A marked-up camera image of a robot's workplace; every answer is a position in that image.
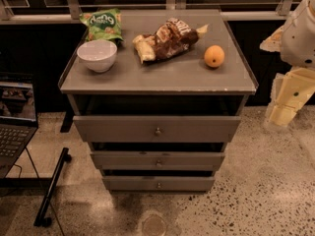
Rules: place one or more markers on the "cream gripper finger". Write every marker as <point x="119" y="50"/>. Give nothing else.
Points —
<point x="281" y="116"/>

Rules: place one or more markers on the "black laptop stand leg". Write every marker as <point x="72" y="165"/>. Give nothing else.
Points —
<point x="41" y="218"/>

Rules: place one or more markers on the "green snack bag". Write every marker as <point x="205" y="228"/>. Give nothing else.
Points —
<point x="103" y="24"/>

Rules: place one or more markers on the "grey drawer cabinet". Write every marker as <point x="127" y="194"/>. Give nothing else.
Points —
<point x="183" y="85"/>

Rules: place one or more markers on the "grey bottom drawer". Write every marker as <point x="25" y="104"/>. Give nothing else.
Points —
<point x="137" y="183"/>

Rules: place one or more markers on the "brown chip bag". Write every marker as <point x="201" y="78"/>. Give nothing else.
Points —
<point x="172" y="38"/>

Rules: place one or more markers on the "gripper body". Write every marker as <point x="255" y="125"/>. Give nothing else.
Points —
<point x="299" y="39"/>

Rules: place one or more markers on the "white ceramic bowl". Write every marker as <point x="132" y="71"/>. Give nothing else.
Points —
<point x="97" y="55"/>

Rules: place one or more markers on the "black laptop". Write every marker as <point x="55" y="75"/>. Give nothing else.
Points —
<point x="18" y="118"/>

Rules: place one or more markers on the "grey drawer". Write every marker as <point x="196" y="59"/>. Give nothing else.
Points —
<point x="137" y="183"/>
<point x="157" y="160"/>
<point x="157" y="129"/>

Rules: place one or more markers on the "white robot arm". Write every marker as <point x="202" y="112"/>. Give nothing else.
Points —
<point x="295" y="41"/>

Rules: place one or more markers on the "orange fruit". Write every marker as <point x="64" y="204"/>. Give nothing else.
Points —
<point x="214" y="56"/>

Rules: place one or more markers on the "grey top drawer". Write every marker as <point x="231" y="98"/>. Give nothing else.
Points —
<point x="157" y="129"/>

